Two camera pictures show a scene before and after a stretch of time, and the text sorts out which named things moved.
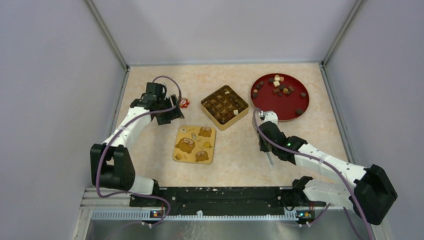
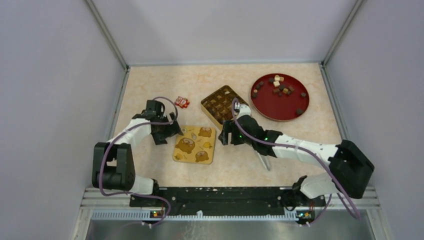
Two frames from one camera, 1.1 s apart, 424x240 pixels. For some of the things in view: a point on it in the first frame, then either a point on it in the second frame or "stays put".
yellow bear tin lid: x=194 y=144 stays put
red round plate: x=283 y=93 stays put
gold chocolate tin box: x=223 y=106 stays put
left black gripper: x=166 y=119 to x=174 y=129
